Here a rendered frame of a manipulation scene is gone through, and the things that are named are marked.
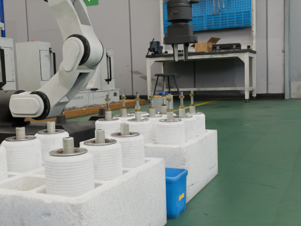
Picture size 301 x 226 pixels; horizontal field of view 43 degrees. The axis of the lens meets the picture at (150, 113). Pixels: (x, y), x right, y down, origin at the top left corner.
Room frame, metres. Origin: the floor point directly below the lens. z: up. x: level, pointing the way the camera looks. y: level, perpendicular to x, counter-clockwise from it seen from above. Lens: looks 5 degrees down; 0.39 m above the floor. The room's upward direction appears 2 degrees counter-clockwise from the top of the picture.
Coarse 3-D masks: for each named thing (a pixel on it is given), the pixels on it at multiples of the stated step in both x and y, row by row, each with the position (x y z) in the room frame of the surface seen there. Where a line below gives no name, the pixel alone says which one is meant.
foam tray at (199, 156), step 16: (80, 144) 1.31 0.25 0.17; (144, 144) 1.22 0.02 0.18; (160, 144) 1.21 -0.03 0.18; (192, 144) 1.22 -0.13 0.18; (208, 144) 1.39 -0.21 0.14; (176, 160) 1.16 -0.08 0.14; (192, 160) 1.21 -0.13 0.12; (208, 160) 1.38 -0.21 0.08; (192, 176) 1.21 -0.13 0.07; (208, 176) 1.38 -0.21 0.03; (192, 192) 1.21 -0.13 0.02
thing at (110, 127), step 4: (116, 120) 1.33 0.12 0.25; (120, 120) 1.35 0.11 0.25; (96, 124) 1.33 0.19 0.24; (100, 124) 1.31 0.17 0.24; (104, 124) 1.31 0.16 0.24; (108, 124) 1.30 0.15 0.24; (112, 124) 1.31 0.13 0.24; (116, 124) 1.32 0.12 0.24; (96, 128) 1.33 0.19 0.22; (100, 128) 1.31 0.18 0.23; (104, 128) 1.31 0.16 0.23; (108, 128) 1.30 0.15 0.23; (112, 128) 1.31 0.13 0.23; (116, 128) 1.32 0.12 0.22; (108, 132) 1.30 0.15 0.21; (112, 132) 1.31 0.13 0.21
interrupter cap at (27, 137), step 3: (27, 135) 0.99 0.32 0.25; (30, 135) 0.99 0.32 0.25; (33, 135) 0.98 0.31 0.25; (6, 138) 0.95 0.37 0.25; (9, 138) 0.96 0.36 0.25; (12, 138) 0.96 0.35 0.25; (15, 138) 0.97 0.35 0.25; (27, 138) 0.97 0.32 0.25; (30, 138) 0.94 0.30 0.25; (33, 138) 0.94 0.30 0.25; (9, 141) 0.92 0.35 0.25; (12, 141) 0.92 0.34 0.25; (15, 141) 0.92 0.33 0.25; (18, 141) 0.92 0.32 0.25
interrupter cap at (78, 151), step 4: (60, 148) 0.78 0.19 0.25; (76, 148) 0.78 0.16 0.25; (80, 148) 0.78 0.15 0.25; (84, 148) 0.77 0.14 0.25; (52, 152) 0.74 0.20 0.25; (56, 152) 0.74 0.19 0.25; (60, 152) 0.76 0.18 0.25; (76, 152) 0.73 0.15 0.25; (80, 152) 0.73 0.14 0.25; (84, 152) 0.74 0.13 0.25; (60, 156) 0.71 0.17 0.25
